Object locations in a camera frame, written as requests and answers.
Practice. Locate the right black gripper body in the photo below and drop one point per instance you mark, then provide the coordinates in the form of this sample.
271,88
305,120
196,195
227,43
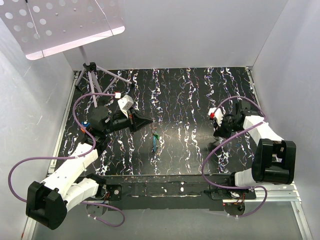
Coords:
228,126

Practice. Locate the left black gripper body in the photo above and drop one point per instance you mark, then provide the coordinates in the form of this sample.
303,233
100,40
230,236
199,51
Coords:
119,122

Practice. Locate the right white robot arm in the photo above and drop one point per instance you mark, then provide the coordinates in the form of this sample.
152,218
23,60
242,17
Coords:
274,158

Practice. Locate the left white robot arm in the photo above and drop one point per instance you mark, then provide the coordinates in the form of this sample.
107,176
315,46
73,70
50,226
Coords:
49,201

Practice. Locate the colourful toy blocks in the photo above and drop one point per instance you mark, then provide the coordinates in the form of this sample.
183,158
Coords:
84,125

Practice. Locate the perforated music stand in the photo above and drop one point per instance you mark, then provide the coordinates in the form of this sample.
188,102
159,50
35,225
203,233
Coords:
44,28

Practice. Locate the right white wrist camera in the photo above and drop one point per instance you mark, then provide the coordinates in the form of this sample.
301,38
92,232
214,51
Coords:
216,115

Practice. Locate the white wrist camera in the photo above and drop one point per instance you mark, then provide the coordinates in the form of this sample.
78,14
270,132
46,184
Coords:
124,103
216,115

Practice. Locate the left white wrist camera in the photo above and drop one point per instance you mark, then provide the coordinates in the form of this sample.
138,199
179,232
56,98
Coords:
124,103

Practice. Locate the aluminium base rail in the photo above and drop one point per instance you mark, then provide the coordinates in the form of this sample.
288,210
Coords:
181,191

